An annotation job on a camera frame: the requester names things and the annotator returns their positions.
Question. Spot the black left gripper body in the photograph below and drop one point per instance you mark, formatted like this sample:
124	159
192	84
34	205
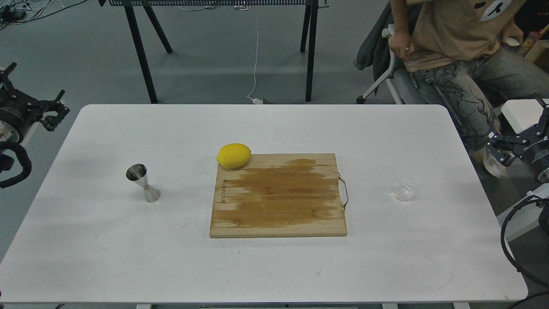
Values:
18	116

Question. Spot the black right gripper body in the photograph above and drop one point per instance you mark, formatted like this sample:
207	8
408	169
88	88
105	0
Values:
532	148

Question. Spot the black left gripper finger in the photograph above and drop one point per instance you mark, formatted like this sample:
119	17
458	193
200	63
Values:
53	112
6	87

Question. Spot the steel double jigger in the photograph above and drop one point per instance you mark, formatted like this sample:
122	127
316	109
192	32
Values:
138	174

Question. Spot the clear glass measuring cup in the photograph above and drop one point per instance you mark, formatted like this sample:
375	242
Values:
408	187

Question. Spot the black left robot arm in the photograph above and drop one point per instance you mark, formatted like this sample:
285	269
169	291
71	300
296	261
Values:
11	152

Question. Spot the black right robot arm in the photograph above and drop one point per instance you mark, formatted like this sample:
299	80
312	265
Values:
544	232

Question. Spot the white side table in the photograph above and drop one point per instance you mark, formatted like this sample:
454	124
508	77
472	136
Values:
524	215

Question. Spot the seated person in tan shirt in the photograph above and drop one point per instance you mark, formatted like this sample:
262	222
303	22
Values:
455	57

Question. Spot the white office chair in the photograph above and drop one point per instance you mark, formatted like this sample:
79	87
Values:
397	80

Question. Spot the dark grey jacket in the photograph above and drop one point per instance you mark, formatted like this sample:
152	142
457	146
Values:
374	51

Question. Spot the yellow lemon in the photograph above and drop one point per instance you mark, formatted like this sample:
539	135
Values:
233	155

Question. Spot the wooden cutting board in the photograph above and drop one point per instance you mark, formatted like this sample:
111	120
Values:
279	195

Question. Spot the black metal frame table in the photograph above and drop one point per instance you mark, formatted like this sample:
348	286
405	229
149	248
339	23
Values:
202	32

